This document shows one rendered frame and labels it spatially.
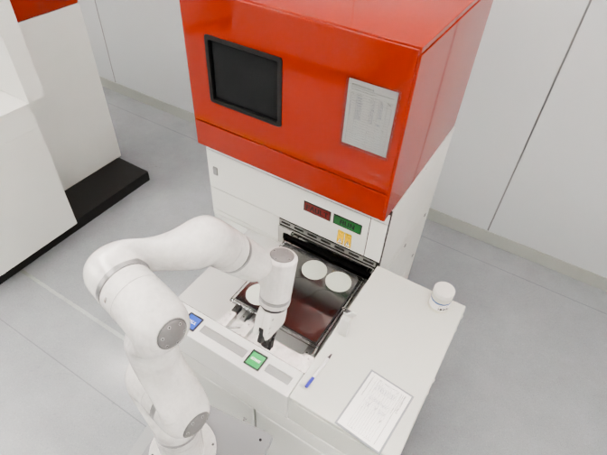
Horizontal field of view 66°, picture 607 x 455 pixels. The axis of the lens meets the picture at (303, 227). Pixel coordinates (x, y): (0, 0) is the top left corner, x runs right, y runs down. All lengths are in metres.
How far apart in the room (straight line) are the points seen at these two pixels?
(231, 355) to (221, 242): 0.73
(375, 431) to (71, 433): 1.63
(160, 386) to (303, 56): 0.95
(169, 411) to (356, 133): 0.91
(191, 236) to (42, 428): 1.99
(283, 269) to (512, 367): 1.98
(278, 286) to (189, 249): 0.39
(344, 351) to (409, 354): 0.21
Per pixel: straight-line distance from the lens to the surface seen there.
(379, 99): 1.36
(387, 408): 1.48
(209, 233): 0.85
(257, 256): 0.99
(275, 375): 1.51
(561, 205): 3.22
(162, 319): 0.79
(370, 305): 1.67
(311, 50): 1.41
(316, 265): 1.85
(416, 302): 1.72
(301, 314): 1.70
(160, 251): 0.85
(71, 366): 2.84
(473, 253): 3.39
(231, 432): 1.54
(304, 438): 1.65
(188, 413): 1.12
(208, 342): 1.58
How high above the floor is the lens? 2.28
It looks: 44 degrees down
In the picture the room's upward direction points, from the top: 4 degrees clockwise
